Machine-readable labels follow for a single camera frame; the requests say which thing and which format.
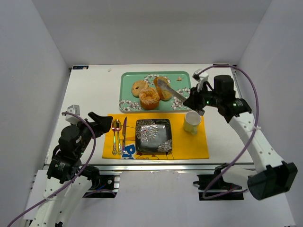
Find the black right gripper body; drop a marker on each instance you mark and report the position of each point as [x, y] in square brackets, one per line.
[197, 100]

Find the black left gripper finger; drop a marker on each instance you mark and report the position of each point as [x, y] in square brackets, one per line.
[96, 118]
[103, 125]

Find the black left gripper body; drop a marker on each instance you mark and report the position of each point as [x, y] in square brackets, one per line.
[93, 123]

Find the brown bread loaf slice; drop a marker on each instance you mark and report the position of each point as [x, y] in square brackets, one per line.
[163, 94]

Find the metal serving tongs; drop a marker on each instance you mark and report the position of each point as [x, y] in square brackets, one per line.
[177, 99]

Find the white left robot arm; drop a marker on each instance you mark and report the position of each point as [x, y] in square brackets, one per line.
[68, 179]

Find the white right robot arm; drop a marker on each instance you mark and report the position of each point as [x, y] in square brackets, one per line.
[272, 175]

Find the iridescent spoon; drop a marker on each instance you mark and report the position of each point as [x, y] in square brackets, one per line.
[118, 129]

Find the pale yellow mug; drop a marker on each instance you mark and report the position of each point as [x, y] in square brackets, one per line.
[191, 122]

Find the iridescent knife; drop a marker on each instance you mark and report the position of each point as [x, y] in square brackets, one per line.
[124, 134]

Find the iridescent fork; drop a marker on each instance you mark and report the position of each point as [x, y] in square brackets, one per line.
[113, 128]

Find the yellow cartoon placemat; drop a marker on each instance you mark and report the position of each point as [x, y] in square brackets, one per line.
[184, 144]

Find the black floral square plate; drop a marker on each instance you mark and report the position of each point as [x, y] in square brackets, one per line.
[153, 135]

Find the plain pale bagel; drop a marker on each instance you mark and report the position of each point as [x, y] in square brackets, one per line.
[138, 86]

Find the left blue table label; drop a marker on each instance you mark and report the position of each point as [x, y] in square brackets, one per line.
[80, 67]

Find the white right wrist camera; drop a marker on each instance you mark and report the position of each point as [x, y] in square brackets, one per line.
[200, 76]

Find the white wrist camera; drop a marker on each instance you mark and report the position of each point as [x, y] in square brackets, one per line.
[74, 110]
[200, 76]

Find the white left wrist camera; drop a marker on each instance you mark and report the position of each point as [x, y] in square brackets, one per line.
[74, 110]

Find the sugared twisted ring bread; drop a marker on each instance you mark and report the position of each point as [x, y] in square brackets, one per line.
[149, 98]

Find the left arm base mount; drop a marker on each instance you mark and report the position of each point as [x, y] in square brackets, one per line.
[103, 185]

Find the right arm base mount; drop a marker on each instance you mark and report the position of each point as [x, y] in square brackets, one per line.
[220, 186]

